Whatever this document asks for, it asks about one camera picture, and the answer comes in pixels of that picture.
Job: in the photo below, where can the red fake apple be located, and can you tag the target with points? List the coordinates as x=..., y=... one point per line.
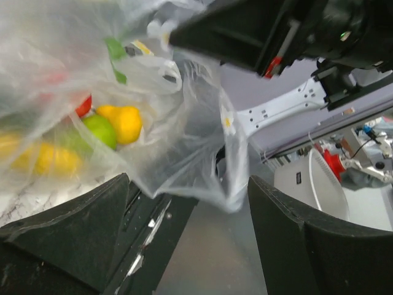
x=85, y=107

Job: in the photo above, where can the white machine in background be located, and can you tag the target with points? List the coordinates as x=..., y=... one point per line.
x=311, y=181

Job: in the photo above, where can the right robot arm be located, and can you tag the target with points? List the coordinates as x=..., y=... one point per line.
x=330, y=86

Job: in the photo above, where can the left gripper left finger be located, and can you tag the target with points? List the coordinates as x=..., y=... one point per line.
x=67, y=249

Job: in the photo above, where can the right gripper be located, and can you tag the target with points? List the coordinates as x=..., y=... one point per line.
x=356, y=34

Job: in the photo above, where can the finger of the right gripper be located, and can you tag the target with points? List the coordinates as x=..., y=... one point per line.
x=253, y=35

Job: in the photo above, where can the green fake apple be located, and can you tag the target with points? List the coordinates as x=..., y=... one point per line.
x=101, y=129

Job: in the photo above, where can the clear plastic bag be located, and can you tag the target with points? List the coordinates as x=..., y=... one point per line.
x=93, y=88

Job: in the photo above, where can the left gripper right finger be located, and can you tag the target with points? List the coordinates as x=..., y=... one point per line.
x=305, y=251

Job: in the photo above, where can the yellow fake banana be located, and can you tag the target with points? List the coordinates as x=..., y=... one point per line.
x=40, y=157

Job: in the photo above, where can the yellow fake lemon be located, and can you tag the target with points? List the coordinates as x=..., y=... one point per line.
x=126, y=121

